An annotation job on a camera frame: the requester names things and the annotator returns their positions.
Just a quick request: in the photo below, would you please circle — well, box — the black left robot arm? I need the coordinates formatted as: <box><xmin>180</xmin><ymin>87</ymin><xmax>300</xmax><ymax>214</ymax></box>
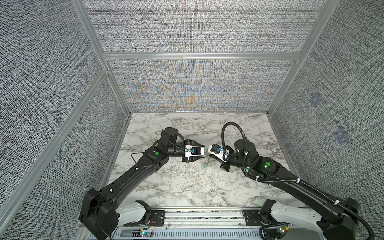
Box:
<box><xmin>79</xmin><ymin>127</ymin><xmax>205</xmax><ymax>240</ymax></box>

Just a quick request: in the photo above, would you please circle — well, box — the grey slotted cable duct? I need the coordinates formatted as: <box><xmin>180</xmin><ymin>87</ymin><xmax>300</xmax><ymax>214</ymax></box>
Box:
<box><xmin>112</xmin><ymin>229</ymin><xmax>261</xmax><ymax>240</ymax></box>

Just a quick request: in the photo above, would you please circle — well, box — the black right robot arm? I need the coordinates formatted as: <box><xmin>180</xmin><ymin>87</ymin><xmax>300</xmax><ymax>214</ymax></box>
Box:
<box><xmin>208</xmin><ymin>139</ymin><xmax>375</xmax><ymax>240</ymax></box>

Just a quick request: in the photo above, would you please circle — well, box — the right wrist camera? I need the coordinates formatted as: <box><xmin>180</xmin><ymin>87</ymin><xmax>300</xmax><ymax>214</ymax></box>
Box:
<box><xmin>208</xmin><ymin>144</ymin><xmax>230</xmax><ymax>163</ymax></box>

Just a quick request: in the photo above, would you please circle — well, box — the black corrugated cable conduit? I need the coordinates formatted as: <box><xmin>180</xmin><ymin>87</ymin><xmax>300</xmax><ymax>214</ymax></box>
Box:
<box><xmin>221</xmin><ymin>121</ymin><xmax>376</xmax><ymax>240</ymax></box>

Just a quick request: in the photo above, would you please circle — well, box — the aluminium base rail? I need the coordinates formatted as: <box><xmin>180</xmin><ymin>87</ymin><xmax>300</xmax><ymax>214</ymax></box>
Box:
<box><xmin>77</xmin><ymin>206</ymin><xmax>319</xmax><ymax>232</ymax></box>

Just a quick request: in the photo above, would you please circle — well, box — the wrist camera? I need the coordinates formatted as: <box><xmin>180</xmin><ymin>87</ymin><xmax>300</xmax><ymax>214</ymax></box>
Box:
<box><xmin>208</xmin><ymin>144</ymin><xmax>230</xmax><ymax>163</ymax></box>
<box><xmin>185</xmin><ymin>145</ymin><xmax>205</xmax><ymax>158</ymax></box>

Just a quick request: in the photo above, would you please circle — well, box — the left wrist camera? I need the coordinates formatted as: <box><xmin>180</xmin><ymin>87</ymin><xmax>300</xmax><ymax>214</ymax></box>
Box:
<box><xmin>185</xmin><ymin>145</ymin><xmax>205</xmax><ymax>158</ymax></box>

